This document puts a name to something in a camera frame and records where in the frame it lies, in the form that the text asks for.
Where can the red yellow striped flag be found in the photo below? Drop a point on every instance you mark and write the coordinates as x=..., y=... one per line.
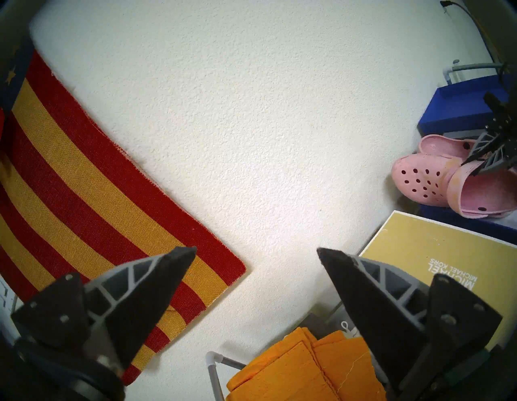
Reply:
x=80, y=182

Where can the gold Michael Kors shoe box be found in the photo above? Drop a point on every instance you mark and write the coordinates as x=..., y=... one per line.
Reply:
x=444, y=250

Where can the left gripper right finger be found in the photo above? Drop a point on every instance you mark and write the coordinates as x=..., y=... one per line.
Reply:
x=387, y=315

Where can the orange folded cloth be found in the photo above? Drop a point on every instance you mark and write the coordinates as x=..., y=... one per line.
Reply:
x=291, y=372

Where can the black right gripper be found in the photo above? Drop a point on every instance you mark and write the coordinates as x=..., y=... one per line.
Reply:
x=507, y=117

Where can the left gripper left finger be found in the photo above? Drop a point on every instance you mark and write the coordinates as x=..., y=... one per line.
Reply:
x=133, y=299

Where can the blue shoe box lid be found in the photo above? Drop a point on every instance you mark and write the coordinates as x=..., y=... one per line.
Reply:
x=456, y=105

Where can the white light switch plate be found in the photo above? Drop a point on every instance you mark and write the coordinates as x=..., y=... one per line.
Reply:
x=6, y=295

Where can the grey pipe table rail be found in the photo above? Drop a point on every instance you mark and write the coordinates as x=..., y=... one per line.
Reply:
x=472, y=67
x=214, y=372

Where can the pink clog shoe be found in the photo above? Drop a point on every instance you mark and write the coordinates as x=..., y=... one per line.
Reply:
x=440, y=144
x=424, y=182

